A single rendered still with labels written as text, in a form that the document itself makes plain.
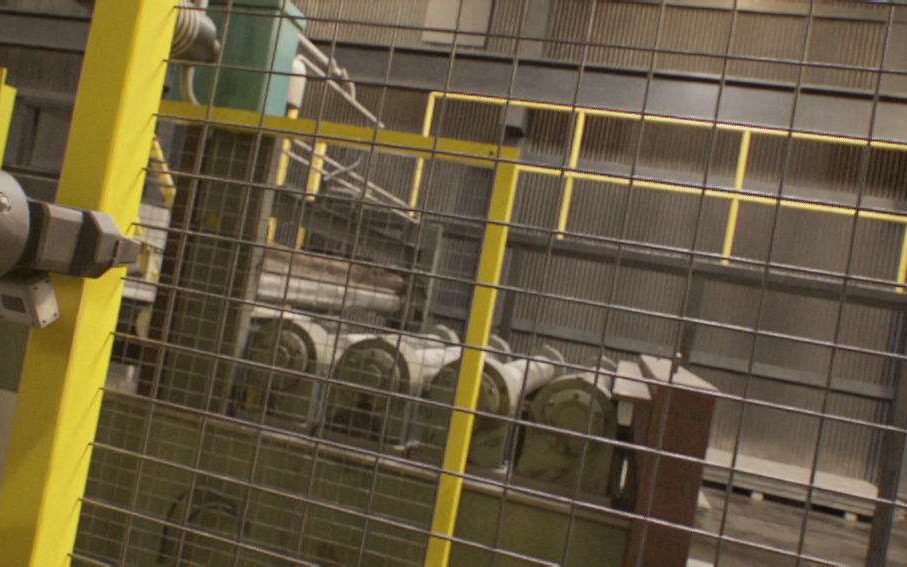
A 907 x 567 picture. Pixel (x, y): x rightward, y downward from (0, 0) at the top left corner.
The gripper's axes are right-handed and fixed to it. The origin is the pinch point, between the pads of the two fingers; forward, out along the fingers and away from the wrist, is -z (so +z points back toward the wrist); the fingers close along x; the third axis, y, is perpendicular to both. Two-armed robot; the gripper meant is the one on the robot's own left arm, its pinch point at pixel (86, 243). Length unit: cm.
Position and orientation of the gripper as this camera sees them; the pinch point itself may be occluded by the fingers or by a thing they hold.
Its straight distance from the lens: 72.6
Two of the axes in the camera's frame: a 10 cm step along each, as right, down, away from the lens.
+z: -2.3, -0.7, -9.7
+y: -1.8, 9.8, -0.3
